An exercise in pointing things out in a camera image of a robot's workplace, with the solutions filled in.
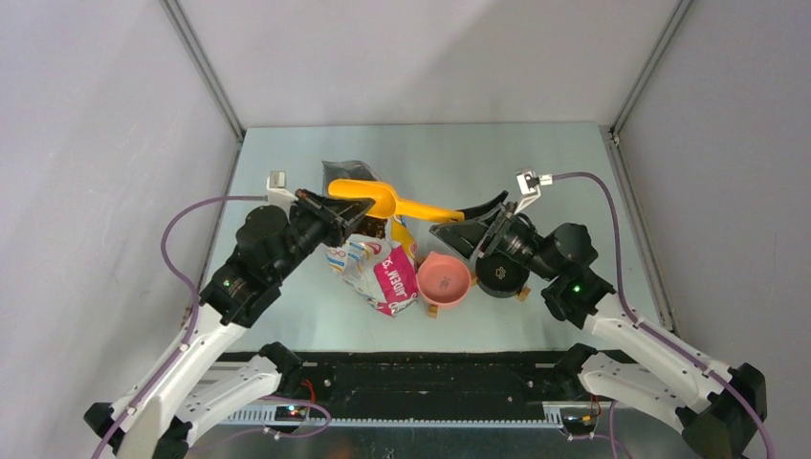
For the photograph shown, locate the printed cat food bag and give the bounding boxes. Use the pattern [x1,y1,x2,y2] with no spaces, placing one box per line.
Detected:
[320,160,421,318]

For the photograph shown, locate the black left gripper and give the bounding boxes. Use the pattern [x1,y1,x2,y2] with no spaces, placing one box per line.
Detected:
[270,188,375,282]

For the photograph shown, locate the brown kibble in bag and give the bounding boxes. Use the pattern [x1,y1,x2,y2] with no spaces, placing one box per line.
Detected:
[353,216,388,239]

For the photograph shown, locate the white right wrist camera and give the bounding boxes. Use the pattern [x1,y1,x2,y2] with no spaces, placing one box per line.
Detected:
[515,168,554,214]

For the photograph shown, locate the yellow plastic scoop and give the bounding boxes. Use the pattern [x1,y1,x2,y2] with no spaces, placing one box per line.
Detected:
[327,179,465,223]

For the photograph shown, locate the pink pet bowl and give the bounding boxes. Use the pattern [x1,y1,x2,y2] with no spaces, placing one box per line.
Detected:
[416,251,472,316]

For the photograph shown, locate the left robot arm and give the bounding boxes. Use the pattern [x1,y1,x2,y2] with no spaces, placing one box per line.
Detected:
[84,189,374,458]

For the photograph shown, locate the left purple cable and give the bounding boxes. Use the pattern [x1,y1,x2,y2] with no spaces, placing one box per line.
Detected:
[91,194,271,459]

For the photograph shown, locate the black pet bowl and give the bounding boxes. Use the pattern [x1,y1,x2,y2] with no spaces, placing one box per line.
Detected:
[474,253,530,298]

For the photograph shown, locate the aluminium corner frame post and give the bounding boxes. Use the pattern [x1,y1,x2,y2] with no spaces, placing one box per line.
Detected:
[607,0,698,147]

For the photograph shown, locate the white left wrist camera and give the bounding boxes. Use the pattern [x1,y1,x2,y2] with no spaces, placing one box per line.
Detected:
[266,170,296,208]

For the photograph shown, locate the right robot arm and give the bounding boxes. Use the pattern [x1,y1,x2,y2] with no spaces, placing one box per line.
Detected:
[430,195,767,458]

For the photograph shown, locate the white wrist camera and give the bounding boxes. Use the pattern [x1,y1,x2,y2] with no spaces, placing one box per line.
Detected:
[515,168,554,214]
[266,170,296,208]

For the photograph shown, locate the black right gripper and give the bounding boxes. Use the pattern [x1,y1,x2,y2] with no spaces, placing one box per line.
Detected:
[429,191,559,283]

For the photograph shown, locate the wooden bowl stand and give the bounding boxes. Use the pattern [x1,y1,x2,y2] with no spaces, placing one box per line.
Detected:
[421,286,532,318]

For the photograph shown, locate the left aluminium frame post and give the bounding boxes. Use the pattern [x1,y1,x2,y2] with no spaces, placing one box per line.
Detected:
[158,0,247,143]

